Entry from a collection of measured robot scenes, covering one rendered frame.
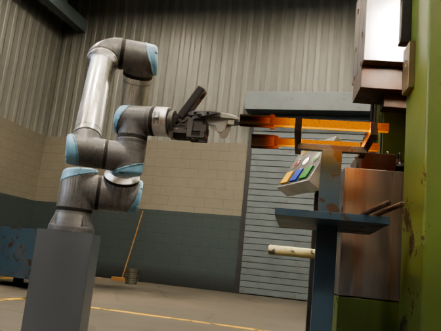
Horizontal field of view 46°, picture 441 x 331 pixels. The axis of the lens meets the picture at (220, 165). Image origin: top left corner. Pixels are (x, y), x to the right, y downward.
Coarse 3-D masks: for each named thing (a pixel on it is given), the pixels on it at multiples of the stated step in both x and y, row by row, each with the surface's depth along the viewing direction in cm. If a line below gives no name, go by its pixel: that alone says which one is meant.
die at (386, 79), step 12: (360, 72) 206; (372, 72) 205; (384, 72) 204; (396, 72) 204; (360, 84) 204; (372, 84) 204; (384, 84) 203; (396, 84) 203; (360, 96) 214; (372, 96) 213
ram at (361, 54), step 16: (368, 0) 206; (384, 0) 205; (368, 16) 204; (384, 16) 204; (368, 32) 203; (384, 32) 202; (368, 48) 202; (384, 48) 201; (400, 48) 201; (368, 64) 205; (384, 64) 204; (400, 64) 202; (352, 80) 228
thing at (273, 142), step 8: (256, 136) 177; (264, 136) 177; (272, 136) 176; (256, 144) 177; (264, 144) 176; (272, 144) 176; (280, 144) 175; (288, 144) 174; (336, 144) 171; (344, 144) 171; (352, 144) 170; (376, 144) 169
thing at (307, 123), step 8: (240, 120) 154; (248, 120) 154; (256, 120) 153; (264, 120) 153; (272, 120) 150; (280, 120) 151; (288, 120) 151; (304, 120) 150; (312, 120) 150; (320, 120) 149; (328, 120) 149; (336, 120) 149; (272, 128) 153; (304, 128) 152; (312, 128) 151; (320, 128) 150; (328, 128) 150; (336, 128) 149; (344, 128) 148; (352, 128) 147; (360, 128) 147; (368, 128) 147; (384, 128) 146
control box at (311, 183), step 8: (336, 136) 252; (312, 152) 264; (320, 152) 254; (296, 160) 278; (320, 160) 247; (296, 168) 269; (304, 168) 258; (312, 168) 248; (312, 176) 244; (280, 184) 273; (288, 184) 262; (296, 184) 255; (304, 184) 249; (312, 184) 244; (288, 192) 271; (296, 192) 264; (304, 192) 258
